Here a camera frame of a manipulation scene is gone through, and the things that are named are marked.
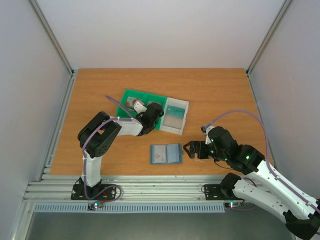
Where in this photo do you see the purple cable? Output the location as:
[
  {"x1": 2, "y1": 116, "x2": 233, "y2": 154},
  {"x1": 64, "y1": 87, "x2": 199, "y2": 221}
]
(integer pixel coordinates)
[
  {"x1": 82, "y1": 94, "x2": 133, "y2": 201},
  {"x1": 206, "y1": 109, "x2": 320, "y2": 212}
]

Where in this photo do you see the right status board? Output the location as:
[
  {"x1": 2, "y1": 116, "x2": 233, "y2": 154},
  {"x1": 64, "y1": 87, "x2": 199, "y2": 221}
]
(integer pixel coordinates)
[{"x1": 224, "y1": 201, "x2": 242, "y2": 209}]

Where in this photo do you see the left aluminium frame post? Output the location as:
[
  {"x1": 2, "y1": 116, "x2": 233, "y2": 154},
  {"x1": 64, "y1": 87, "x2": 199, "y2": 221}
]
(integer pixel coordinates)
[{"x1": 28, "y1": 0, "x2": 74, "y2": 76}]

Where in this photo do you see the white translucent bin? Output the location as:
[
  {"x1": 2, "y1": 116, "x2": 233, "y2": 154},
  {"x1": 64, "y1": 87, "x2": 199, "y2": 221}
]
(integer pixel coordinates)
[{"x1": 159, "y1": 97, "x2": 189, "y2": 135}]

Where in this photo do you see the teal VIP card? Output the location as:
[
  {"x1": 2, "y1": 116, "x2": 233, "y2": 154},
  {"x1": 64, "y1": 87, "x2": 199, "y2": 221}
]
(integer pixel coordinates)
[{"x1": 166, "y1": 105, "x2": 186, "y2": 119}]

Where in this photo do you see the aluminium frame post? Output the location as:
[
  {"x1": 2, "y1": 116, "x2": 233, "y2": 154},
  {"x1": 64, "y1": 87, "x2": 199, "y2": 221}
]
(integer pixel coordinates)
[
  {"x1": 28, "y1": 0, "x2": 74, "y2": 76},
  {"x1": 245, "y1": 0, "x2": 294, "y2": 78}
]

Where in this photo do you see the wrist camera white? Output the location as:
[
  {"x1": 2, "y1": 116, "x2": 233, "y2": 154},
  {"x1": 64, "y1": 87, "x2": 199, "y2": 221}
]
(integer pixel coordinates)
[
  {"x1": 133, "y1": 99, "x2": 147, "y2": 114},
  {"x1": 201, "y1": 125, "x2": 215, "y2": 145}
]

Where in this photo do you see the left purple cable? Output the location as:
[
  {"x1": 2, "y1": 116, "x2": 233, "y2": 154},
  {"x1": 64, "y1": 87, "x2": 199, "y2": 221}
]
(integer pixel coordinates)
[{"x1": 82, "y1": 94, "x2": 133, "y2": 201}]

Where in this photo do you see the green bin left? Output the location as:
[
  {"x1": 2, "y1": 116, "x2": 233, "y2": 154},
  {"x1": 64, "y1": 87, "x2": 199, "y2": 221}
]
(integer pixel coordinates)
[{"x1": 120, "y1": 89, "x2": 147, "y2": 117}]

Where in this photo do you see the aluminium rail front frame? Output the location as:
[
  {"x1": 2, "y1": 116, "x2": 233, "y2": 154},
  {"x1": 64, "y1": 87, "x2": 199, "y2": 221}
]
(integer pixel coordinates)
[{"x1": 22, "y1": 174, "x2": 283, "y2": 203}]

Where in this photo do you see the green bin middle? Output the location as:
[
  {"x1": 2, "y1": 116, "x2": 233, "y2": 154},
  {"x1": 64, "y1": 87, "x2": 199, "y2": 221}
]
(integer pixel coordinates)
[{"x1": 145, "y1": 93, "x2": 167, "y2": 130}]

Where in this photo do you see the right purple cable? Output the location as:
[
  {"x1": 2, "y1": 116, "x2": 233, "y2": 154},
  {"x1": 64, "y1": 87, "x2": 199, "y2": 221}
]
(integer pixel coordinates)
[{"x1": 206, "y1": 109, "x2": 320, "y2": 212}]

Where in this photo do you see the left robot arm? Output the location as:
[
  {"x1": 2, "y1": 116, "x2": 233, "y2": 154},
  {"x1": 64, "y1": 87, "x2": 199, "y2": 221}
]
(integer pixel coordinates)
[{"x1": 70, "y1": 101, "x2": 164, "y2": 202}]

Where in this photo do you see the grey slotted cable duct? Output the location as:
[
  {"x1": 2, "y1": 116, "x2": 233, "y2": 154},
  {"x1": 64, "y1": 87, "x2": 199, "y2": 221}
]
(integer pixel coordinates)
[{"x1": 34, "y1": 202, "x2": 225, "y2": 214}]

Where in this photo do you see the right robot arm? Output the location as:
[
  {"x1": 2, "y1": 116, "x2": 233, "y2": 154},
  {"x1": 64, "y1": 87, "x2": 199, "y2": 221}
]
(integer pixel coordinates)
[{"x1": 183, "y1": 126, "x2": 320, "y2": 240}]

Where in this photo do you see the status board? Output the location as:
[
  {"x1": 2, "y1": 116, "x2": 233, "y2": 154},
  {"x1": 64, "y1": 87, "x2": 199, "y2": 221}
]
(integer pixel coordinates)
[
  {"x1": 224, "y1": 201, "x2": 242, "y2": 209},
  {"x1": 87, "y1": 202, "x2": 104, "y2": 211}
]

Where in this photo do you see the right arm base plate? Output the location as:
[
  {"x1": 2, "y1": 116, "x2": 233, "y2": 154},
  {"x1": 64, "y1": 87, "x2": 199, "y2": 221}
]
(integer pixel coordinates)
[{"x1": 201, "y1": 184, "x2": 243, "y2": 202}]

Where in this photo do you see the teal leather card holder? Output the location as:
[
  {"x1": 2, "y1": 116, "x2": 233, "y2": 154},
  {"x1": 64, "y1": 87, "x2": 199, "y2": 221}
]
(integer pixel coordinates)
[{"x1": 149, "y1": 143, "x2": 183, "y2": 165}]

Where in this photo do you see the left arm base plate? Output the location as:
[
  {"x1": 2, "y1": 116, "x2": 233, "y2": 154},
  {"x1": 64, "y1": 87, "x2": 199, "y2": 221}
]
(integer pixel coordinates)
[{"x1": 70, "y1": 184, "x2": 119, "y2": 201}]

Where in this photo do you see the green bin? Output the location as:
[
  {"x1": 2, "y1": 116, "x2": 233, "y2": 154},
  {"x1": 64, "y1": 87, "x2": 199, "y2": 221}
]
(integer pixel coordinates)
[
  {"x1": 120, "y1": 89, "x2": 147, "y2": 117},
  {"x1": 145, "y1": 93, "x2": 167, "y2": 130}
]

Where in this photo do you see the white floral VIP card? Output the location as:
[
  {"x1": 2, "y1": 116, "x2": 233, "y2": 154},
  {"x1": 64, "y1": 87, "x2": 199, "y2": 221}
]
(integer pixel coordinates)
[{"x1": 152, "y1": 145, "x2": 166, "y2": 164}]

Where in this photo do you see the left status board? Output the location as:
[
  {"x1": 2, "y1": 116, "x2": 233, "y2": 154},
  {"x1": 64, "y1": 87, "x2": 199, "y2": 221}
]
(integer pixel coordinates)
[{"x1": 87, "y1": 202, "x2": 104, "y2": 211}]

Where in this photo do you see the right aluminium frame post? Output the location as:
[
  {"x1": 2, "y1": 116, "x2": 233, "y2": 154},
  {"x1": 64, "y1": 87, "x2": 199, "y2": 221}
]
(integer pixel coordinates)
[{"x1": 245, "y1": 0, "x2": 294, "y2": 78}]

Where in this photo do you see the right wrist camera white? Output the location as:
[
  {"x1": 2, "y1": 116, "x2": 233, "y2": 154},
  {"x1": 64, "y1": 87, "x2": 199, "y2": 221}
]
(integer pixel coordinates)
[{"x1": 201, "y1": 125, "x2": 215, "y2": 145}]

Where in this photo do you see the card with red circles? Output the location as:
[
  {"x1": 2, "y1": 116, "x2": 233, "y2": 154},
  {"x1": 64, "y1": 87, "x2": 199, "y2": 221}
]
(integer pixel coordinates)
[{"x1": 125, "y1": 96, "x2": 141, "y2": 109}]

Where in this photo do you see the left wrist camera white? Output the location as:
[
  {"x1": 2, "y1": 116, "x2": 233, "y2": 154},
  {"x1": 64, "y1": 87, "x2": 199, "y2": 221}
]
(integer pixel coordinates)
[{"x1": 133, "y1": 99, "x2": 147, "y2": 114}]

